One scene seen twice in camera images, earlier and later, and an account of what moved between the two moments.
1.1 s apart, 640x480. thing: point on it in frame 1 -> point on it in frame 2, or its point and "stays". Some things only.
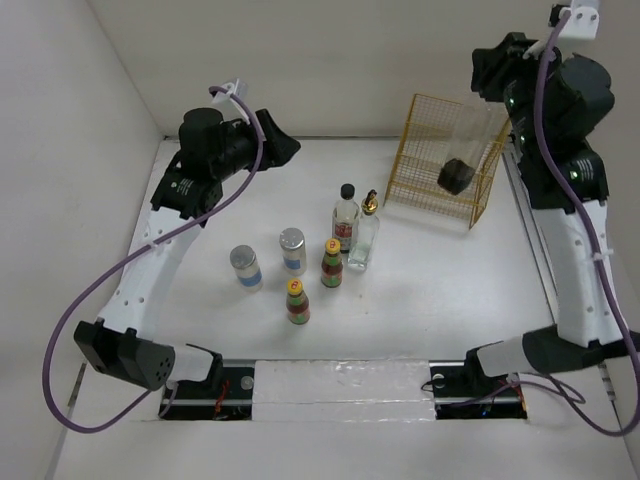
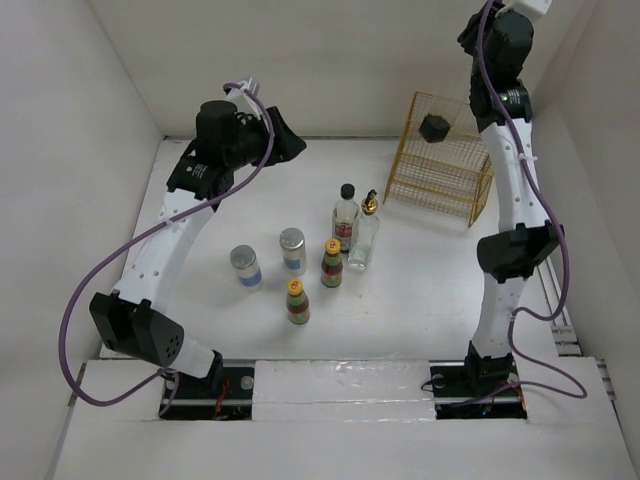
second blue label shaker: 243,259 stays
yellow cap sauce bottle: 332,266 stays
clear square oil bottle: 366,234 stays
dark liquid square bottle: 475,129 -> 434,128
